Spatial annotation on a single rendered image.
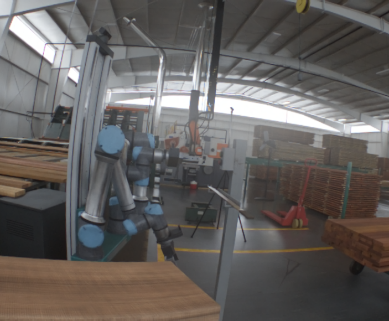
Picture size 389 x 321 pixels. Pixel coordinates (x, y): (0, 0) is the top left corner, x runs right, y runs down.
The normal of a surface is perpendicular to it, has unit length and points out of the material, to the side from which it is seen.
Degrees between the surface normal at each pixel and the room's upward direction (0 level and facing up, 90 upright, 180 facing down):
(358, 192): 90
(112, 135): 83
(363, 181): 90
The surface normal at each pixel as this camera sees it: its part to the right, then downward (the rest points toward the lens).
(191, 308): 0.10, -1.00
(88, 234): 0.36, 0.18
